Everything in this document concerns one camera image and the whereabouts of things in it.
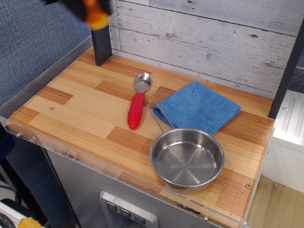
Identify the small steel saucepan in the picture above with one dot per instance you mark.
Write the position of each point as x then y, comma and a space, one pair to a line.
186, 160

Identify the orange plush fish toy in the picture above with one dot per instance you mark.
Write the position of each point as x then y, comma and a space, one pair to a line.
95, 15

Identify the folded blue cloth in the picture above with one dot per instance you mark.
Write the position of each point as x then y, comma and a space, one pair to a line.
196, 106

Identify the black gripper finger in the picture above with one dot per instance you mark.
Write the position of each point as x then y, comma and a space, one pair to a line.
76, 6
105, 5

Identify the dark frame post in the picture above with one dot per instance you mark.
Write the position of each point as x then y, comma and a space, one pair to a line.
102, 45
288, 73

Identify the clear acrylic table guard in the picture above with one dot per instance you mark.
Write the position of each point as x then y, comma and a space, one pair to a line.
76, 112

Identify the dark left frame post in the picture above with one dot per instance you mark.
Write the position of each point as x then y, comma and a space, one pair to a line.
102, 45

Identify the red handled metal spoon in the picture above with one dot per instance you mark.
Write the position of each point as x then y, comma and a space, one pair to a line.
142, 83

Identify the dark right frame post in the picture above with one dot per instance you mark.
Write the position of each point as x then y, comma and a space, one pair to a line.
288, 73

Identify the silver button control panel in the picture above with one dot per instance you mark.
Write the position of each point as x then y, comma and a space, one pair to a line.
121, 213

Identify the white ribbed box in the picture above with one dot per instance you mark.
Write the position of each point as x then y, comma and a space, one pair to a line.
284, 159

